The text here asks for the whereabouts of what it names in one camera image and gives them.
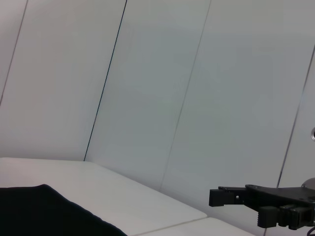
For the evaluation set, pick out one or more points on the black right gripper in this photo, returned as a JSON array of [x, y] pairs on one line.
[[283, 195]]

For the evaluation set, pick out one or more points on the black shirt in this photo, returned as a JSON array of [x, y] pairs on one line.
[[44, 211]]

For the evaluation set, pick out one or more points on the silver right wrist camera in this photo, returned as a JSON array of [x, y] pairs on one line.
[[313, 134]]

